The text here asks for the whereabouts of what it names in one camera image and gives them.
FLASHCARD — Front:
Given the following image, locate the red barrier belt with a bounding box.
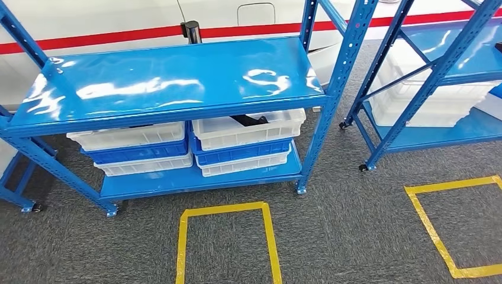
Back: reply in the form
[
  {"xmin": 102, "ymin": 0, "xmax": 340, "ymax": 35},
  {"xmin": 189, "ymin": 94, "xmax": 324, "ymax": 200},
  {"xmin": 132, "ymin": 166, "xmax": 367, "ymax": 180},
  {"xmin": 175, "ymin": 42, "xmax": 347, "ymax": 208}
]
[{"xmin": 0, "ymin": 8, "xmax": 502, "ymax": 56}]

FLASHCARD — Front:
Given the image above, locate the white car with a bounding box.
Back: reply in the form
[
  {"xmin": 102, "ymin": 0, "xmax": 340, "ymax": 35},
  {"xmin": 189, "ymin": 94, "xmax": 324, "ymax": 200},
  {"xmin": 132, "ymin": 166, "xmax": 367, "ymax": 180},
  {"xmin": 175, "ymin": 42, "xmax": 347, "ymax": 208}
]
[{"xmin": 0, "ymin": 0, "xmax": 401, "ymax": 112}]

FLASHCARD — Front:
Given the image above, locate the black chrome stanchion post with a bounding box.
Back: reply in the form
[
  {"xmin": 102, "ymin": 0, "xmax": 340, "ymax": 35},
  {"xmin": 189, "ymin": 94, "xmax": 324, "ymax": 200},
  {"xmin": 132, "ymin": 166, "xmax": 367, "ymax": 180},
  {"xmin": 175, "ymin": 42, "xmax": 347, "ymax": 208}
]
[{"xmin": 179, "ymin": 20, "xmax": 203, "ymax": 45}]

